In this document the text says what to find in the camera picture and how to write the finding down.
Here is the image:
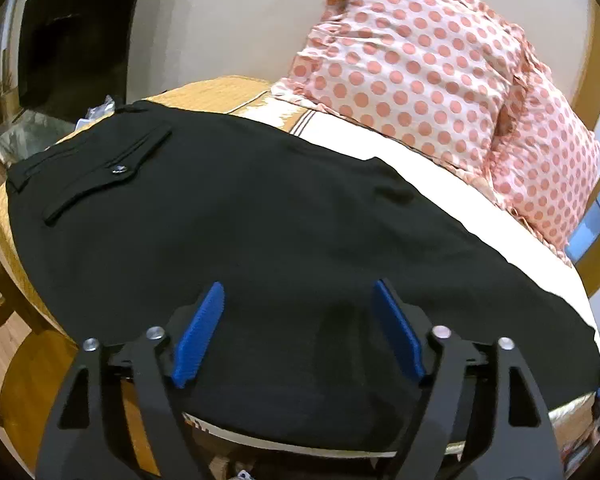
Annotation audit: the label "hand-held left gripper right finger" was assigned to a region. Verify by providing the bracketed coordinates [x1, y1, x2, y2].
[372, 279, 566, 480]

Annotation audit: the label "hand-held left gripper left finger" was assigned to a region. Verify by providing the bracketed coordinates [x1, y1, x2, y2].
[36, 281, 226, 480]

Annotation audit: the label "black pants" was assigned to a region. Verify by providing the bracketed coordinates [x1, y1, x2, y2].
[6, 101, 600, 456]

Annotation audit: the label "wooden chair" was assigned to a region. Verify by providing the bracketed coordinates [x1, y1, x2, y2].
[0, 230, 81, 476]

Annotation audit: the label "small pink polka dot pillow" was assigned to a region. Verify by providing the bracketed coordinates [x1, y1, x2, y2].
[472, 67, 600, 261]

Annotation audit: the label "clear plastic bag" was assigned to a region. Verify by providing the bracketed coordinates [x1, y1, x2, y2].
[75, 94, 118, 128]

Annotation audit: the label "grey patterned cushion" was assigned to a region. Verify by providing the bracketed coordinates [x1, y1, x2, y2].
[0, 110, 81, 168]

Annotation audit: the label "large pink polka dot pillow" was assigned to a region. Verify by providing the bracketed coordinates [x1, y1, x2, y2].
[271, 0, 531, 173]

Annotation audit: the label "black television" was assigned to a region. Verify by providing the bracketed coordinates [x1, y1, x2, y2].
[17, 0, 148, 123]

